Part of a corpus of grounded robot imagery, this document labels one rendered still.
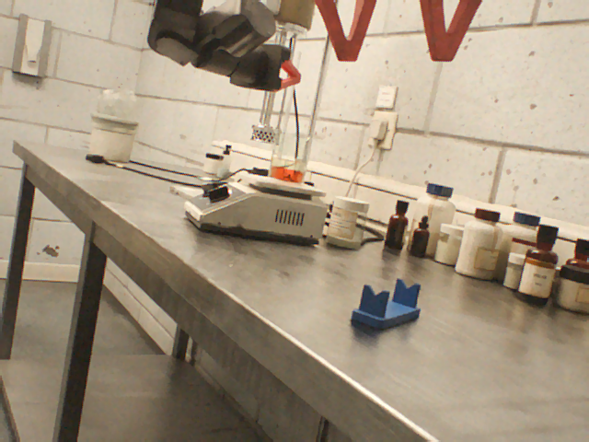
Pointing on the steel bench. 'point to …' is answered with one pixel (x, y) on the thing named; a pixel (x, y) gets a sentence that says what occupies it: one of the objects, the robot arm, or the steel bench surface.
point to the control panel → (215, 202)
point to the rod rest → (404, 300)
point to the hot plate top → (281, 185)
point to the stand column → (320, 82)
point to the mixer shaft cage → (264, 133)
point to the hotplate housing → (264, 215)
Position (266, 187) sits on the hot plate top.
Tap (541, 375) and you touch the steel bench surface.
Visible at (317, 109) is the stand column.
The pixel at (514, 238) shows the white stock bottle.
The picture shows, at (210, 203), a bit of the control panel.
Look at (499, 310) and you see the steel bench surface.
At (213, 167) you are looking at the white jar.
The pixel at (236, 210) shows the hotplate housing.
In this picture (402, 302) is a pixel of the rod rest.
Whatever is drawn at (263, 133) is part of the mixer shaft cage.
